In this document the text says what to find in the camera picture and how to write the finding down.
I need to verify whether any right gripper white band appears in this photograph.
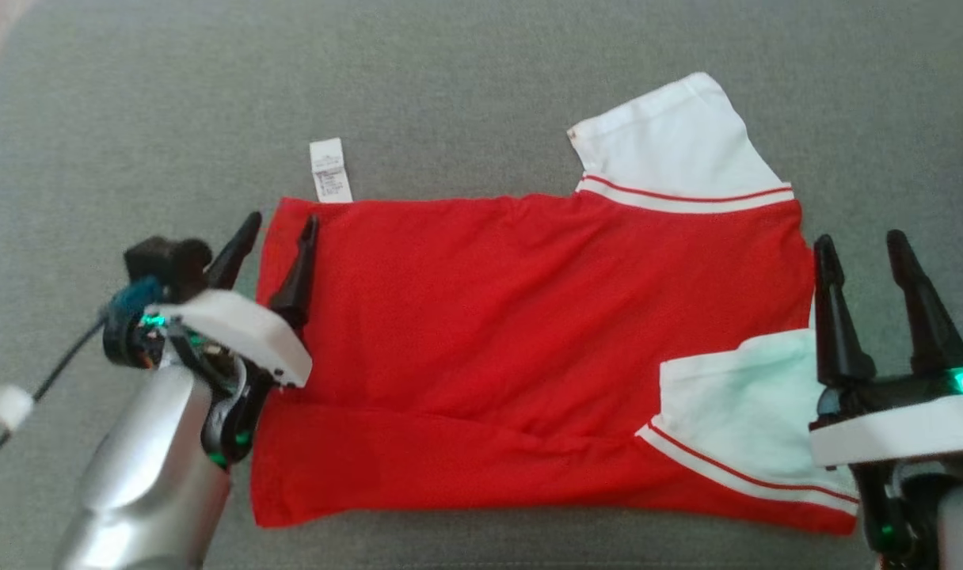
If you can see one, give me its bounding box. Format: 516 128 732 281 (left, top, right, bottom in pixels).
809 229 963 469

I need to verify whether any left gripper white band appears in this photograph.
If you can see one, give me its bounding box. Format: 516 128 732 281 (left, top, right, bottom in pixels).
144 211 321 390

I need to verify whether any red t-shirt with white sleeves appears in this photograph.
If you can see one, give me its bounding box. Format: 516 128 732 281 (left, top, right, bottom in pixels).
249 72 861 537

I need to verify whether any grey fabric sofa seat cushion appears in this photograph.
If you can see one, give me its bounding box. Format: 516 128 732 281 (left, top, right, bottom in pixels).
0 0 963 570

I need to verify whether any left black cable teal plug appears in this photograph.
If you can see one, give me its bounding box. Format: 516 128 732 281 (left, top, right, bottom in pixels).
0 275 166 477

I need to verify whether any white cable tag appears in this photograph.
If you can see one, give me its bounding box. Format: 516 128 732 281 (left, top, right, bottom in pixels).
0 385 36 430

